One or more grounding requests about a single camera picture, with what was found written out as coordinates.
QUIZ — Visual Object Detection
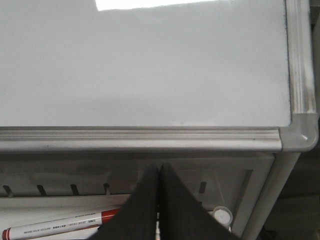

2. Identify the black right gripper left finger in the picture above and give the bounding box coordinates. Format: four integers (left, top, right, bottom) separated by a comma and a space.
90, 164, 159, 240

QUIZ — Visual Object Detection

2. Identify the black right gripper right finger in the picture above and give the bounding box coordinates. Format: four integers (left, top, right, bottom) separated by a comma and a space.
159, 163, 239, 240

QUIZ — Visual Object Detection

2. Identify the red capped whiteboard marker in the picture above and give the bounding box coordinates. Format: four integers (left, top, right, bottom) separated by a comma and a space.
1, 208, 119, 240

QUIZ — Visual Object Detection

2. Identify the grey whiteboard stand frame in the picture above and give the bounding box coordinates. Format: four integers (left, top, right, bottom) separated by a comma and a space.
0, 152, 299, 240

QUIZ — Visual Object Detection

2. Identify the white whiteboard with aluminium frame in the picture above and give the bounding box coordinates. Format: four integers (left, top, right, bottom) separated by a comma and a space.
0, 0, 318, 153

